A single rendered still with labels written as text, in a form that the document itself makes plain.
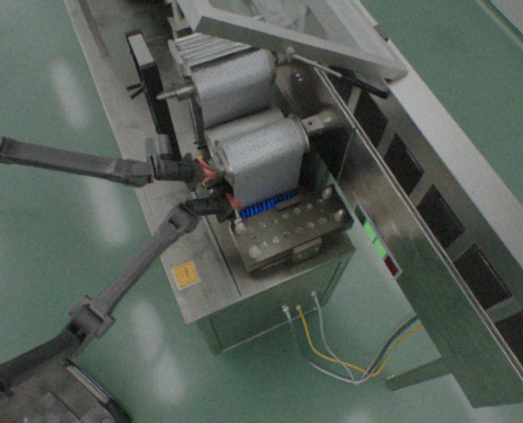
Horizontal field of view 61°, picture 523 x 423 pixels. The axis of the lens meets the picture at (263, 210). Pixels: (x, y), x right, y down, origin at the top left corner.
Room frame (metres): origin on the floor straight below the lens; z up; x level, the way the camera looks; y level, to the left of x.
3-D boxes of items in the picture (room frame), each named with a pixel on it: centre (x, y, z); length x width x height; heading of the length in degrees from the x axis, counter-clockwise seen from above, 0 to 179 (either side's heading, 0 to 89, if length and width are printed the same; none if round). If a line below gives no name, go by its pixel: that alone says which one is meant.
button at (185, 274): (0.49, 0.26, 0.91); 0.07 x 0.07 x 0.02; 26
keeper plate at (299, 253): (0.57, -0.15, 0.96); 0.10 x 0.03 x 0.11; 116
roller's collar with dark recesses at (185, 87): (0.95, 0.26, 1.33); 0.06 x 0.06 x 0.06; 26
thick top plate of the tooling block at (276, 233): (0.64, -0.10, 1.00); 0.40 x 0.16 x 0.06; 116
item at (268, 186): (0.73, -0.01, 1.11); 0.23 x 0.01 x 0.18; 116
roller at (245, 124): (0.90, 0.07, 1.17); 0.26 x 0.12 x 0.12; 116
